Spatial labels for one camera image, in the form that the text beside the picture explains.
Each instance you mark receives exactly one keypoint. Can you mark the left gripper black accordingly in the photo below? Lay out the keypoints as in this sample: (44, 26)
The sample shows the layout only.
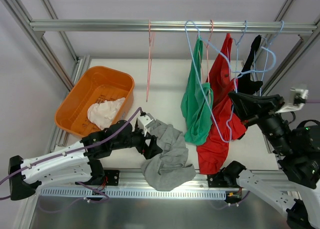
(152, 146)

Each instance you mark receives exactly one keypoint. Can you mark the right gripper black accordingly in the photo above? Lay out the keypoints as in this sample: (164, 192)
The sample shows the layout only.
(256, 116)

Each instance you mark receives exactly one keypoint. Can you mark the grey tank top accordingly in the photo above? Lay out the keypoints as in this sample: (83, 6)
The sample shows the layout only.
(168, 169)

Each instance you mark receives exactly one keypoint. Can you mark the blue hanger of grey top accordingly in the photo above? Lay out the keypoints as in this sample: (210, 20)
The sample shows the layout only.
(205, 95)

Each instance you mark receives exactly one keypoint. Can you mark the white tank top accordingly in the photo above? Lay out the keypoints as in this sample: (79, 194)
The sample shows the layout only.
(102, 114)

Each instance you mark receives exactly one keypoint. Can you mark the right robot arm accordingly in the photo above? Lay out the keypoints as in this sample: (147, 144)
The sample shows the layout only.
(300, 152)

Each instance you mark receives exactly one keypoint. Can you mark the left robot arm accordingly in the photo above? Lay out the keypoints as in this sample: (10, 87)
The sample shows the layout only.
(79, 162)

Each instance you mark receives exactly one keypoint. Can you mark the red tank top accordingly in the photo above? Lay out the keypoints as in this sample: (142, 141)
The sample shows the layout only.
(227, 126)

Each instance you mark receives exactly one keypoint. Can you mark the blue hanger of red top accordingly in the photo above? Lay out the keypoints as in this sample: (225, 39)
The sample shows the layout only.
(236, 72)

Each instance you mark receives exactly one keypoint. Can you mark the green tank top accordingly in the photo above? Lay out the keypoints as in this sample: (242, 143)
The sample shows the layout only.
(193, 107)

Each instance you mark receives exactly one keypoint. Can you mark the blue hanger of black top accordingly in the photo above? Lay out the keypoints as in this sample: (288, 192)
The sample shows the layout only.
(266, 60)

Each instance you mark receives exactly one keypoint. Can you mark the orange plastic tub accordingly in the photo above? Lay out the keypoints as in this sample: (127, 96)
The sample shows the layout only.
(98, 84)

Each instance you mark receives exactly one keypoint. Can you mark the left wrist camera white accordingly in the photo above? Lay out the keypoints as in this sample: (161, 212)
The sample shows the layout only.
(144, 122)

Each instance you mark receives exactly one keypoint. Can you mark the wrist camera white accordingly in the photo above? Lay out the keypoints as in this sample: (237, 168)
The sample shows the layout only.
(144, 122)
(296, 100)

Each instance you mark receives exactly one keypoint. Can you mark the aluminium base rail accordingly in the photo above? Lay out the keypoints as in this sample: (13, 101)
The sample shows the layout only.
(133, 178)

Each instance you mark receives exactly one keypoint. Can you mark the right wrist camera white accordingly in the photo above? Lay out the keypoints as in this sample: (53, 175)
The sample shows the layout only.
(296, 100)

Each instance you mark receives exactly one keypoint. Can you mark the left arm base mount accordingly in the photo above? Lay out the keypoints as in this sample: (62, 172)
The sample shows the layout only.
(111, 177)

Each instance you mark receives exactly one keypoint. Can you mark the slotted white cable duct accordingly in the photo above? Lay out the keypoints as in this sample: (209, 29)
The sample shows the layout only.
(202, 194)

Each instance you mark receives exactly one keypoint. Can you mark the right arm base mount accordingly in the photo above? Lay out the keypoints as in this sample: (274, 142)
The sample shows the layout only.
(235, 194)

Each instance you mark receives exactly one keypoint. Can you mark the aluminium hanging rail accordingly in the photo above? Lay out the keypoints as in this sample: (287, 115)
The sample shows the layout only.
(109, 25)

